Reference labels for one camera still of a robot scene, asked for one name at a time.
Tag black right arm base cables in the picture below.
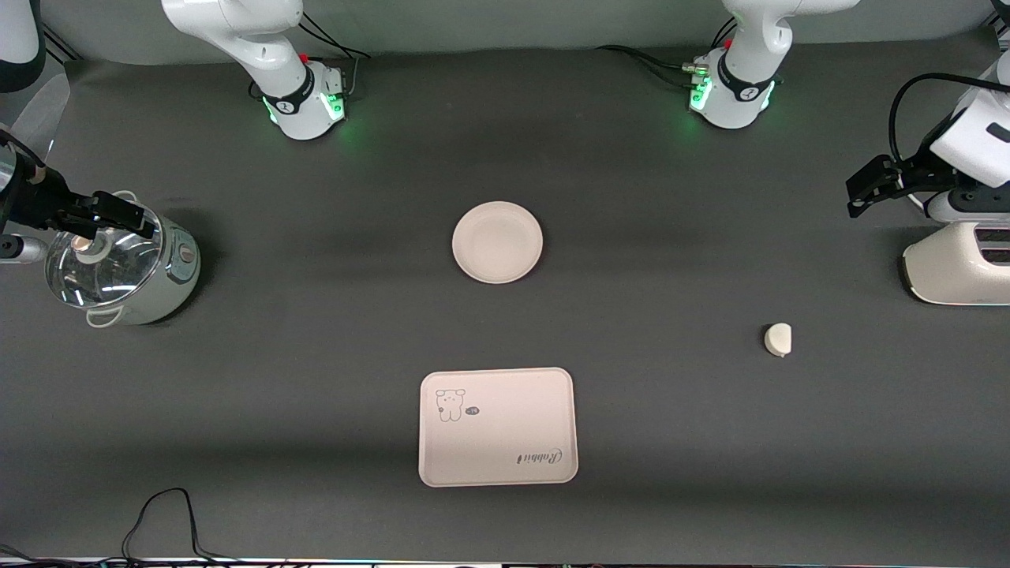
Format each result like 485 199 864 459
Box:
296 12 372 99

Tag cream tray with rabbit print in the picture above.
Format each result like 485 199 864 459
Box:
418 367 579 488

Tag glass pot lid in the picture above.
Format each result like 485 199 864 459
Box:
45 207 164 308

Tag thin black loose cable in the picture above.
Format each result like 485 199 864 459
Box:
0 488 293 567

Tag cream white toaster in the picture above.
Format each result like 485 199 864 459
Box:
902 221 1010 306

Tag round cream plate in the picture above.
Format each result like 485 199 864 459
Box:
452 201 544 285

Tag black frame bar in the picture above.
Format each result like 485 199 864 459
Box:
39 24 80 62

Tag translucent plastic sheet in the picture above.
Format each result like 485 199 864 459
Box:
12 75 72 159

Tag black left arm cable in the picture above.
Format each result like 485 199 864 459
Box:
889 73 1010 163

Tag steel pot with glass lid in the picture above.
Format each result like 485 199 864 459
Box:
79 189 202 328

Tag black left arm base cables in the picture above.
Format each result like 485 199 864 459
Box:
596 17 739 89

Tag black arm base cables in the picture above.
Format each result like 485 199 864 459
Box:
596 17 739 89
296 12 372 99

